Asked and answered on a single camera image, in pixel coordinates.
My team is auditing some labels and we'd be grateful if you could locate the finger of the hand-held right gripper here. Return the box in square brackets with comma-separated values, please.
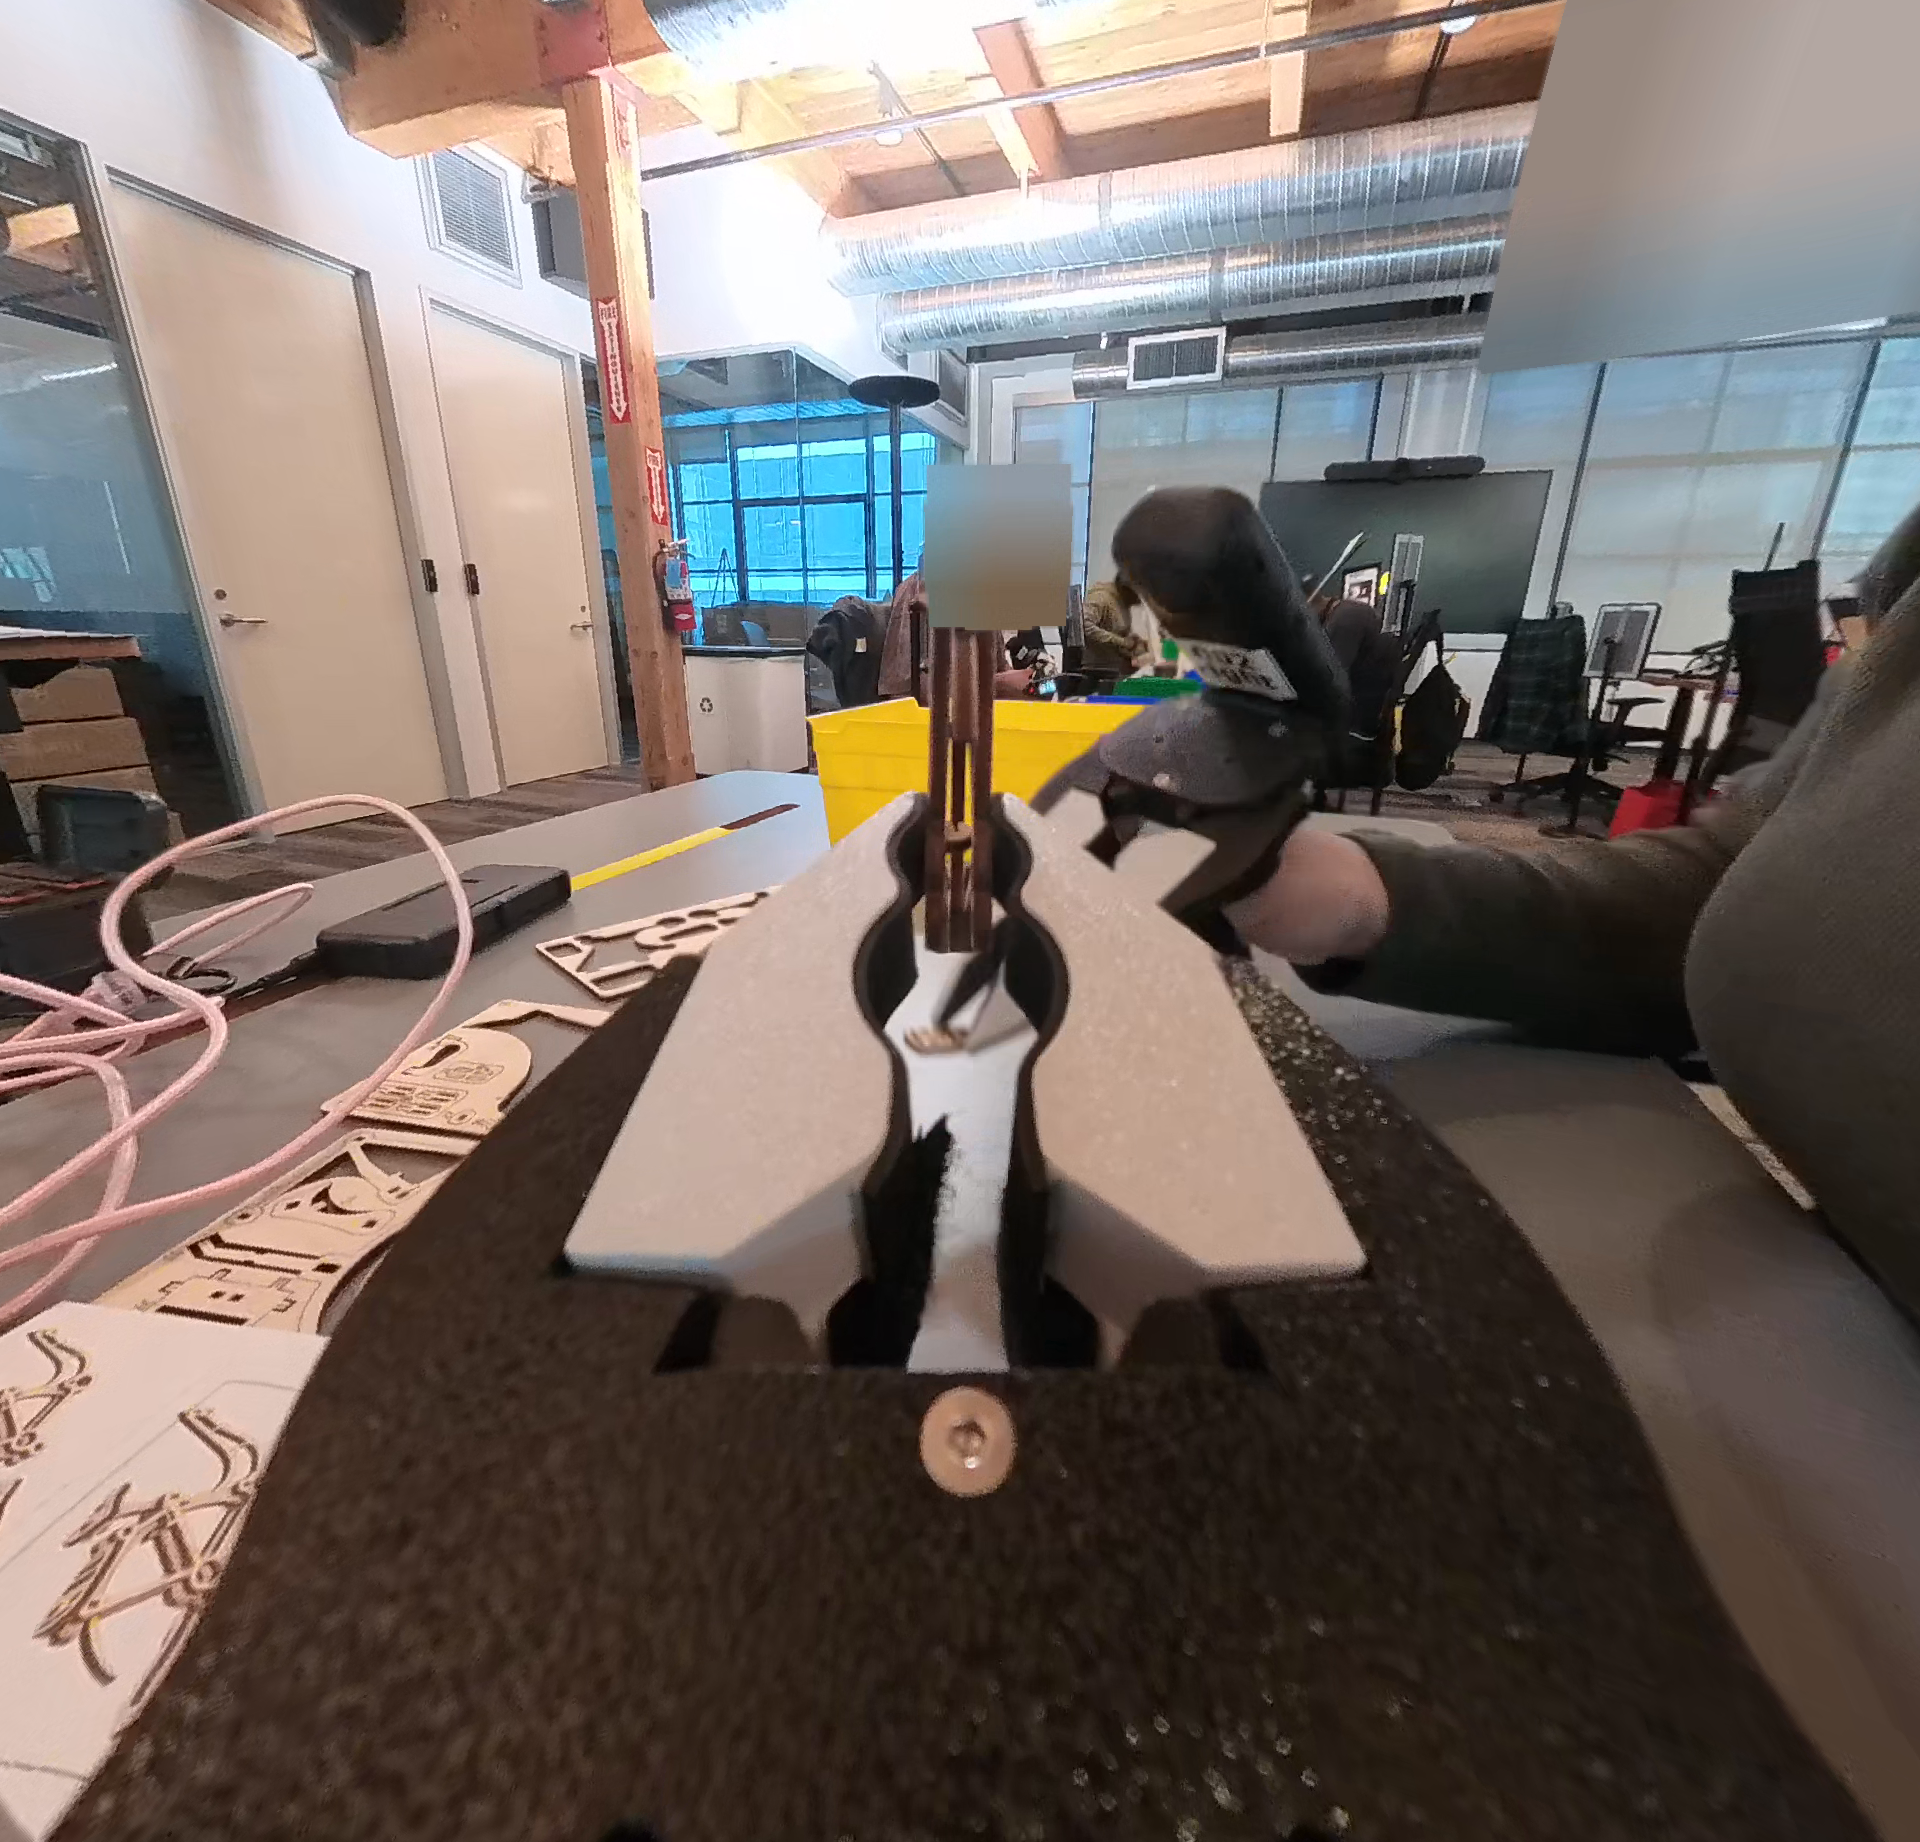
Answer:
[1032, 694, 1309, 833]
[1101, 819, 1219, 910]

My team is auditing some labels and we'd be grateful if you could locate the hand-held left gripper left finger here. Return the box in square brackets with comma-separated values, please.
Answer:
[565, 793, 929, 1337]

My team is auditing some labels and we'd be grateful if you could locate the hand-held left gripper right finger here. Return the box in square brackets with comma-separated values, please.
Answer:
[996, 797, 1369, 1337]

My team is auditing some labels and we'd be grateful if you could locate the assembled wooden model part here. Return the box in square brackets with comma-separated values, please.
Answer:
[925, 621, 998, 960]

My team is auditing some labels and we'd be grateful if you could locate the person's right forearm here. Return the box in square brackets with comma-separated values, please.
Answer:
[1341, 628, 1920, 1058]

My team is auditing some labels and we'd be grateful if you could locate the narrow laser-cut wooden parts sheet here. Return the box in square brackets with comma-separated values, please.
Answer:
[534, 889, 784, 1006]

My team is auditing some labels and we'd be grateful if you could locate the large laser-cut wooden parts sheet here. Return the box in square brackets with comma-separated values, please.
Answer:
[325, 997, 613, 1139]

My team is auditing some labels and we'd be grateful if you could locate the person's right hand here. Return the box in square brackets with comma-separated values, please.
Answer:
[1227, 823, 1392, 968]

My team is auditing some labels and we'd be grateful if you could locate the black backpack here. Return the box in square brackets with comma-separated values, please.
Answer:
[1392, 654, 1472, 795]

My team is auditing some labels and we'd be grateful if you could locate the yellow plastic bin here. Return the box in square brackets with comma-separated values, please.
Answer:
[807, 694, 1145, 848]

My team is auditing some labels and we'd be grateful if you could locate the office chair with plaid cloth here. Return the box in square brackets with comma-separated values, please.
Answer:
[1476, 612, 1598, 826]

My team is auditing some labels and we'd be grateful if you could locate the black phone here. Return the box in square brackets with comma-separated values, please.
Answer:
[313, 861, 572, 984]

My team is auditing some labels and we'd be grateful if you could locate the black floor lamp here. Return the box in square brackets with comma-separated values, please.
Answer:
[848, 370, 945, 630]

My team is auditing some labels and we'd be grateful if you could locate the white recycling bin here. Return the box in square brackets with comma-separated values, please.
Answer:
[683, 645, 811, 779]

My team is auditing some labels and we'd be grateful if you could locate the narrow pale door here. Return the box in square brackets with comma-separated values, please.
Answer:
[422, 292, 619, 791]

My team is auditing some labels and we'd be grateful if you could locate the wooden pillar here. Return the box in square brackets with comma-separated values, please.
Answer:
[560, 69, 698, 795]

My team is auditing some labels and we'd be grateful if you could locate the wide pale door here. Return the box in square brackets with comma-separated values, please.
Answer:
[102, 169, 458, 812]

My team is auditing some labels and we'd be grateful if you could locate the white card with part outlines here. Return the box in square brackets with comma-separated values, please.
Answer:
[0, 1298, 329, 1836]

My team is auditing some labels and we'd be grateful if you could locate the large black wall screen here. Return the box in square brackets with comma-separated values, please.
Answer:
[1258, 470, 1555, 643]

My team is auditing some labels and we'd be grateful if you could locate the silver ceiling duct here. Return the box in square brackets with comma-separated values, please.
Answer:
[823, 103, 1545, 360]

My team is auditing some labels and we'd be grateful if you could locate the pink cable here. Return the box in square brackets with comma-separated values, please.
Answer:
[0, 795, 477, 1321]

